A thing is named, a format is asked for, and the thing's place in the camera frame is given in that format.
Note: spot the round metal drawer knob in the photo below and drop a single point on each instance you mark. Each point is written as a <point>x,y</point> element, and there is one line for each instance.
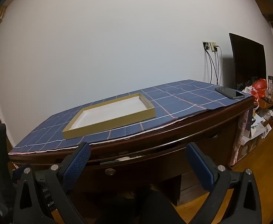
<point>110,171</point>

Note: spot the red plastic bag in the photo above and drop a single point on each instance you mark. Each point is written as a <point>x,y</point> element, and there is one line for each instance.
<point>260,85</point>

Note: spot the dark wooden desk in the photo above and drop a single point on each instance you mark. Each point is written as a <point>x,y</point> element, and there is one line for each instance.
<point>197,130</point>

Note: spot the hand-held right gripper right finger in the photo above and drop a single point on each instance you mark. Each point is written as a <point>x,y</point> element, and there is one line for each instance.
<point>201,168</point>

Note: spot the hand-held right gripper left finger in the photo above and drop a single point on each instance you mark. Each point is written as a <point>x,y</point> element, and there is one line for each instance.
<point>77,165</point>

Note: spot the blue plaid tablecloth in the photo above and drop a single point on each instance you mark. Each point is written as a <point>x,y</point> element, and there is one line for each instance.
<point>185,98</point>

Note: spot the beige fringed valance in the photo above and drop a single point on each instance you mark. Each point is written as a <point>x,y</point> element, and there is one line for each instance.
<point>1,15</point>

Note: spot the white plastic bag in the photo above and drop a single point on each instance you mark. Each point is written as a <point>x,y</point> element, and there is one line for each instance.
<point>248,90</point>

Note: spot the shallow gold cardboard box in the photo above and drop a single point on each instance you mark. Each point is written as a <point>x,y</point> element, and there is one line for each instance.
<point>108,114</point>

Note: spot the black smartphone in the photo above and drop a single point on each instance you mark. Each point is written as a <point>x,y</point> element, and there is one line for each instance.
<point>229,93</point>

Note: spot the black flat monitor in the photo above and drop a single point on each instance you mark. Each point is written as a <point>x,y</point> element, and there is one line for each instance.
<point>248,63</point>

